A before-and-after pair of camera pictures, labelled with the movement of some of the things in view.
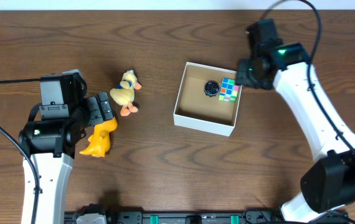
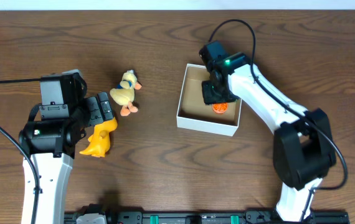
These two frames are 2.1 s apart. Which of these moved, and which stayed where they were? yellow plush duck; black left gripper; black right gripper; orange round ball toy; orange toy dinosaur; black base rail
Moved: orange round ball toy; black right gripper
Stayed: orange toy dinosaur; black left gripper; yellow plush duck; black base rail
